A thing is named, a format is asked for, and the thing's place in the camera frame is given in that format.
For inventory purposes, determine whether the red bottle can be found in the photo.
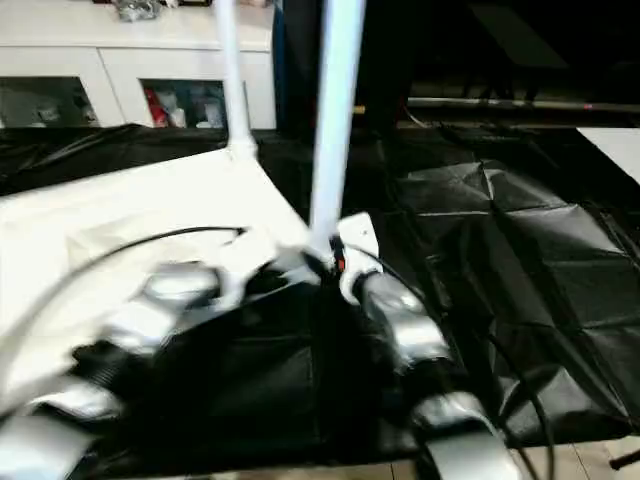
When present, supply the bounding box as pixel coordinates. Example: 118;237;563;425
147;88;170;127

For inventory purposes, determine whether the black plastic mat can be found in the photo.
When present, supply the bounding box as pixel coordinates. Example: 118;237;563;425
0;124;640;459

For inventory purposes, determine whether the silvery ornament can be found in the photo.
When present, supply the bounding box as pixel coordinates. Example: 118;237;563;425
115;0;162;22

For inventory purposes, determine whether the white plastic table top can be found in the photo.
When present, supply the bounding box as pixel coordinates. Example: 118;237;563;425
0;144;329;411

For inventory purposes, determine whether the white sideboard cabinet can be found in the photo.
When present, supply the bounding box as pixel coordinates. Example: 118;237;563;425
0;0;279;130

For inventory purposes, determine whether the dark metal rail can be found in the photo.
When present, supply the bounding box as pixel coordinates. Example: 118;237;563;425
407;97;640;112

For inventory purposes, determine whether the dark blue panel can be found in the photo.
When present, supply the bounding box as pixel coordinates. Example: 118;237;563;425
272;0;289;131

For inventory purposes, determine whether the black floor rod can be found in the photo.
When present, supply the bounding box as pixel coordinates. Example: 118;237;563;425
609;449;640;470

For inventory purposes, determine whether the white flat board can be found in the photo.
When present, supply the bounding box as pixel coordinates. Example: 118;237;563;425
574;127;640;184

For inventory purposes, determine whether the white plastic table leg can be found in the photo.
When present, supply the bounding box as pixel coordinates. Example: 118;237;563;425
305;0;370;254
213;0;261;162

